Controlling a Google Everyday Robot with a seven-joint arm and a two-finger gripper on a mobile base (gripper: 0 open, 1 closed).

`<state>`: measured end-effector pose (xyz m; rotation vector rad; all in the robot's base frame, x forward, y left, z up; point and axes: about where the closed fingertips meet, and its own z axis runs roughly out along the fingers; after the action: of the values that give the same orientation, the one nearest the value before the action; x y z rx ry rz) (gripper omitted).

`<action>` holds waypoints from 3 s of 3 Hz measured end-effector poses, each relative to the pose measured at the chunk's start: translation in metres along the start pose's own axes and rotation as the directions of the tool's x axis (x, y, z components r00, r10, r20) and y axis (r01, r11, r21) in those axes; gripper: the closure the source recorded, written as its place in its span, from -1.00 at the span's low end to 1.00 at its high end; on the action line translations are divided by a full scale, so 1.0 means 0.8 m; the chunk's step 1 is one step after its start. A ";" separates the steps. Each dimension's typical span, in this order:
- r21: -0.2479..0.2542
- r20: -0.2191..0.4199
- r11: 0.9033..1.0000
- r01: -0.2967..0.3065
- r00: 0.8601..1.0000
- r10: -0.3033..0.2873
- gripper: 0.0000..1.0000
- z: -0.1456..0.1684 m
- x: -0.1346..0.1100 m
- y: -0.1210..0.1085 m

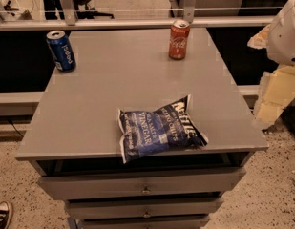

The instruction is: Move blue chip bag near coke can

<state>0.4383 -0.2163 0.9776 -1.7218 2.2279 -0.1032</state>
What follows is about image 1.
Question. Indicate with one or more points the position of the metal window rail frame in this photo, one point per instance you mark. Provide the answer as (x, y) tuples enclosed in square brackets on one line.
[(127, 19)]

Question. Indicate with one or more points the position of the grey drawer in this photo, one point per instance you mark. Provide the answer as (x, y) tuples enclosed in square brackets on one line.
[(177, 222), (143, 208), (124, 185)]

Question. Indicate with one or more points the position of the top grey drawer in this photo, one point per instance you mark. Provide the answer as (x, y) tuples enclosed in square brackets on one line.
[(124, 185)]

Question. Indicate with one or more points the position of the middle grey drawer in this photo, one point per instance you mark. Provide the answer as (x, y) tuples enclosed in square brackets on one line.
[(143, 208)]

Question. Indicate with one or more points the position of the grey drawer cabinet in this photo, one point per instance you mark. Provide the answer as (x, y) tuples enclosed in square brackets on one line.
[(75, 131)]

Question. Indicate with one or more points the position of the black office chair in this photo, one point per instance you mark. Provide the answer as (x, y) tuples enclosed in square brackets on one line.
[(53, 10)]

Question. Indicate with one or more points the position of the bottom grey drawer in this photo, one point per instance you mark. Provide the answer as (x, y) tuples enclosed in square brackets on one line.
[(177, 222)]

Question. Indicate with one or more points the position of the black white sneaker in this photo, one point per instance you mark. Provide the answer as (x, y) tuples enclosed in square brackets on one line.
[(6, 213)]

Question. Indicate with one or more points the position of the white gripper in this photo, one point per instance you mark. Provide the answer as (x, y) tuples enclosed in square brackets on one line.
[(285, 40)]

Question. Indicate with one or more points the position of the red coke can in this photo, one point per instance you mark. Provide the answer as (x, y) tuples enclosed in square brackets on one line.
[(178, 39)]

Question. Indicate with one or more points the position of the blue pepsi can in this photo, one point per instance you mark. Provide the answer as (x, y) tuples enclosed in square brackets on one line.
[(61, 50)]

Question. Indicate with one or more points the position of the blue chip bag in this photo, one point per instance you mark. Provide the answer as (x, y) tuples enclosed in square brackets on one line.
[(148, 133)]

